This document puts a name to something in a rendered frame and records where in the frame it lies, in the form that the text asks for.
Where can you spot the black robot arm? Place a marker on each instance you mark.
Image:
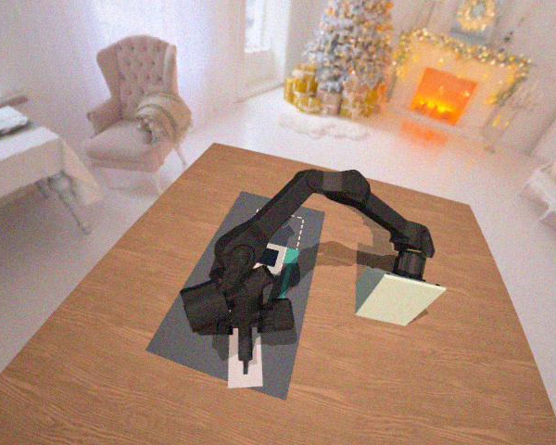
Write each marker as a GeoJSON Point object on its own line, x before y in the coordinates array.
{"type": "Point", "coordinates": [233, 278]}

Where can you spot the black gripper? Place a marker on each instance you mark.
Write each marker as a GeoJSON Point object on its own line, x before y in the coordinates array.
{"type": "Point", "coordinates": [270, 317]}

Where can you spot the dark grey flat mat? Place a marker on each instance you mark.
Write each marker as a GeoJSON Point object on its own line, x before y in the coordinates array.
{"type": "Point", "coordinates": [175, 339]}

